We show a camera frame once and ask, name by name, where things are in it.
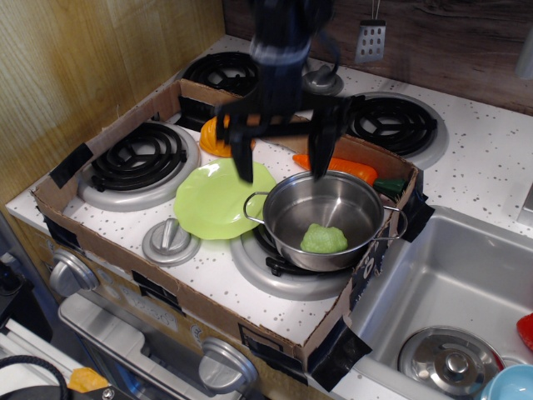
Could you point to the silver oven door handle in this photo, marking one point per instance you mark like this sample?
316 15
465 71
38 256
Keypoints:
139 360

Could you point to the grey toy sink basin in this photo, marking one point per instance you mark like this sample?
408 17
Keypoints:
459 272

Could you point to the right silver oven knob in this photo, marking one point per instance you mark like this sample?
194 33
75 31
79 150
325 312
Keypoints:
223 369

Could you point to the orange toy carrot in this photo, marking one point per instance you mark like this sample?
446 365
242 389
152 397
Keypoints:
392 188

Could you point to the silver faucet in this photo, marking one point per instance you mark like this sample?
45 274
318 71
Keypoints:
524 65

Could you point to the silver oven knob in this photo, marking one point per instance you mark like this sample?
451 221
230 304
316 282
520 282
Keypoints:
70 275
223 369

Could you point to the back left black burner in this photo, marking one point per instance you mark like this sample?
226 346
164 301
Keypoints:
238 82

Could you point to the front left black burner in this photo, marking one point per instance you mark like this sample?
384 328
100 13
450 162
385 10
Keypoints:
142 170

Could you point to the light blue bowl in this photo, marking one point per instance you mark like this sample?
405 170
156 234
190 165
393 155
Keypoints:
514 382

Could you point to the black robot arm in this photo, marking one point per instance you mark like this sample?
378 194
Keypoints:
284 30

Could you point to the front right black burner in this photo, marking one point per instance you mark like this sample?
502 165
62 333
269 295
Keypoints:
258 261

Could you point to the front silver stovetop knob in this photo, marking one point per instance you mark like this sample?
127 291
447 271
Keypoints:
167 244

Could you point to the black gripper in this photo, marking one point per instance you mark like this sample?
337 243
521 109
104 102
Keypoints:
322 118

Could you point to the left silver oven knob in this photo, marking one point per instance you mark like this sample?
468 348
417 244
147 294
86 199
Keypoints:
70 275

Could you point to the hanging silver spatula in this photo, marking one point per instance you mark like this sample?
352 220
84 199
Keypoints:
371 38

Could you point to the brown cardboard fence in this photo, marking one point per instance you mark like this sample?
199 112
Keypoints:
298 346

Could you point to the orange yellow object on floor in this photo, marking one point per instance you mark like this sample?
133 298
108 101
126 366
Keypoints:
85 379

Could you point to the red toy object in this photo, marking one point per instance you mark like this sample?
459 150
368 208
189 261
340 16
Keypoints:
524 328

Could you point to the orange toy pumpkin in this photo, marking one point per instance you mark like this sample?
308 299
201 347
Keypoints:
210 143

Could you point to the back right black burner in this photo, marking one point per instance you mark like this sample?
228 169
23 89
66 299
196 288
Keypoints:
400 124

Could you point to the light green plastic plate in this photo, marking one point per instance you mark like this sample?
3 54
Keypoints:
213 202

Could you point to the stainless steel pot lid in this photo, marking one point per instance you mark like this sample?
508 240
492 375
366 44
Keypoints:
449 360

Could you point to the black burner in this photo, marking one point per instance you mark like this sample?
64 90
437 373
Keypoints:
142 170
258 261
238 82
400 124

